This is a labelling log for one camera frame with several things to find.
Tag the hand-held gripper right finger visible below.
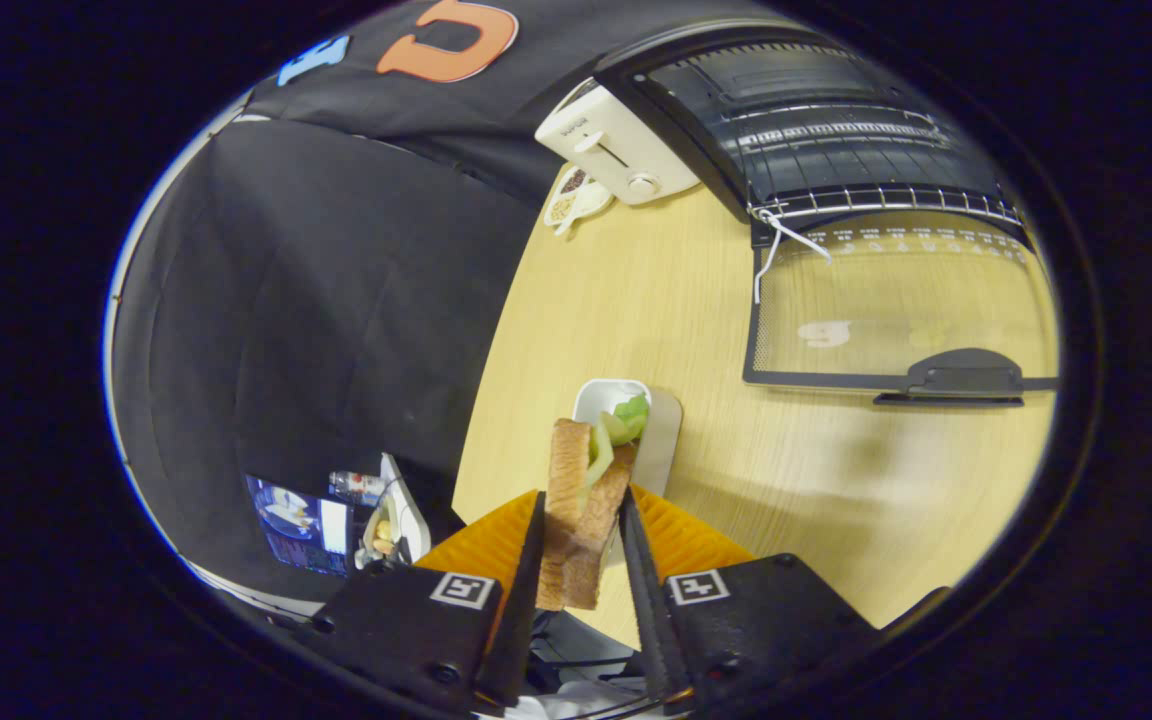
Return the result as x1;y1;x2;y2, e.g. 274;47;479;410
619;485;882;713

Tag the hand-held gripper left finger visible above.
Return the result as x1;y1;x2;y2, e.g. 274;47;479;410
296;490;547;713

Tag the toast sandwich with lettuce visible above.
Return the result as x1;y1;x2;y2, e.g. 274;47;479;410
536;393;652;611

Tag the black toaster oven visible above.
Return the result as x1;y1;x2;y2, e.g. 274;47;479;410
594;25;1059;408

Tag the white pop-up toaster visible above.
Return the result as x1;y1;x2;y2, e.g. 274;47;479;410
534;78;702;207

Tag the white rectangular plate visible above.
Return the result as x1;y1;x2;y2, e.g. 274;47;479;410
573;378;684;501

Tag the computer screen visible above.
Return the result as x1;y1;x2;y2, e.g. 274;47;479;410
246;474;352;578

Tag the black backdrop cloth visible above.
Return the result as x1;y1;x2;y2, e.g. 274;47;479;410
111;0;777;601

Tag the small white spice dish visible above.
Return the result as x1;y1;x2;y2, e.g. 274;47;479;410
543;165;617;238

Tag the wire oven rack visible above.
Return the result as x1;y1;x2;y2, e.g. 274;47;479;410
721;100;1027;226

